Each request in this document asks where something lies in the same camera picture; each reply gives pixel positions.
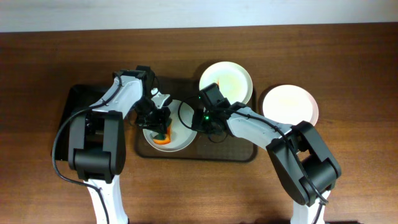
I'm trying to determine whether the white plate with stain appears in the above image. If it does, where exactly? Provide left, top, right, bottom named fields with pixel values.
left=261, top=85, right=319, bottom=126

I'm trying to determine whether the cream plate at back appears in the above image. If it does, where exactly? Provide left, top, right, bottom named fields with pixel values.
left=199, top=62, right=253, bottom=104

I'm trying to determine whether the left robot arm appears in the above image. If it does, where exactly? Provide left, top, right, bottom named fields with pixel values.
left=68, top=66, right=171, bottom=223

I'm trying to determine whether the light green plate with stain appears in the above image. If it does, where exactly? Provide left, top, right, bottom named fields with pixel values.
left=143, top=100, right=197, bottom=152

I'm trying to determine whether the black tray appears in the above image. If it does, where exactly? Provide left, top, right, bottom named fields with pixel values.
left=51, top=83, right=113, bottom=162

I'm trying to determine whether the orange green sponge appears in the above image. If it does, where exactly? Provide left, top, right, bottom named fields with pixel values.
left=152, top=124, right=172, bottom=145

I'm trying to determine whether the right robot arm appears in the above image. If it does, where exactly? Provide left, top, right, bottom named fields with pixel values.
left=192, top=103, right=341, bottom=223

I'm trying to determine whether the brown tray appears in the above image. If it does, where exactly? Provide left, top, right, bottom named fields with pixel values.
left=134, top=77, right=258, bottom=163

